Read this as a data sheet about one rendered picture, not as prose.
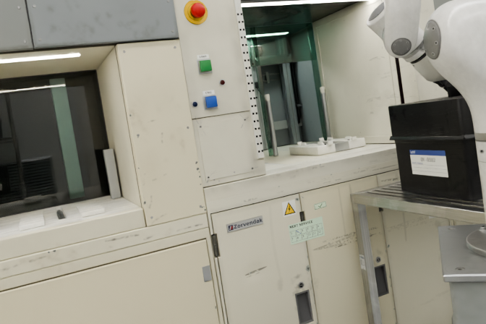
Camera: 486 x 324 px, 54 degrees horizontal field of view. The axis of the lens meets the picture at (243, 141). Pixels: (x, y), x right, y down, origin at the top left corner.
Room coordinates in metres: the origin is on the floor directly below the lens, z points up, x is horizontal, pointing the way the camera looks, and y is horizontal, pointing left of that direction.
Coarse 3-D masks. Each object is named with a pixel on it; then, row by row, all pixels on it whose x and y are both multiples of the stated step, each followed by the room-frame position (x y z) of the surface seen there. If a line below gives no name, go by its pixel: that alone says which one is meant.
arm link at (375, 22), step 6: (378, 6) 1.24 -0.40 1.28; (372, 12) 1.24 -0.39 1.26; (378, 12) 1.21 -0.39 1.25; (384, 12) 1.19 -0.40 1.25; (372, 18) 1.22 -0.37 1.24; (378, 18) 1.19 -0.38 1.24; (384, 18) 1.19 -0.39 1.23; (372, 24) 1.21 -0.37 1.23; (378, 24) 1.20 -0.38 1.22; (384, 24) 1.20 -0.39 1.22; (372, 30) 1.24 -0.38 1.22; (378, 30) 1.22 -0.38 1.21; (384, 30) 1.20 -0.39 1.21; (420, 30) 1.22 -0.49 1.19; (420, 36) 1.21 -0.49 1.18; (420, 42) 1.21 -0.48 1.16; (414, 48) 1.22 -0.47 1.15
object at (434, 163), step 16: (400, 144) 1.35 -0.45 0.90; (416, 144) 1.29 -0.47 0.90; (432, 144) 1.23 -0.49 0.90; (448, 144) 1.17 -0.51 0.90; (464, 144) 1.13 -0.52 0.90; (400, 160) 1.36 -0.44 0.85; (416, 160) 1.30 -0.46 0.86; (432, 160) 1.23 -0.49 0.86; (448, 160) 1.18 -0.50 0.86; (464, 160) 1.13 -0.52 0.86; (400, 176) 1.38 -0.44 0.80; (416, 176) 1.31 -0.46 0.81; (432, 176) 1.24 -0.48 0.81; (448, 176) 1.19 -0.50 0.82; (464, 176) 1.14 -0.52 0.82; (416, 192) 1.32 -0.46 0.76; (432, 192) 1.25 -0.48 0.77; (448, 192) 1.19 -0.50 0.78; (464, 192) 1.14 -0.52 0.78; (480, 192) 1.13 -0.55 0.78
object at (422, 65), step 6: (420, 60) 1.23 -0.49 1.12; (426, 60) 1.23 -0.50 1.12; (414, 66) 1.29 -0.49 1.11; (420, 66) 1.27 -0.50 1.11; (426, 66) 1.25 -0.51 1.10; (432, 66) 1.24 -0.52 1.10; (420, 72) 1.30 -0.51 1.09; (426, 72) 1.28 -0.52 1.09; (432, 72) 1.26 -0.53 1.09; (438, 72) 1.25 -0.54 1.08; (426, 78) 1.31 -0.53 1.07; (432, 78) 1.29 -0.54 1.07; (438, 78) 1.27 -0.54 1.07; (444, 78) 1.26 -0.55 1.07
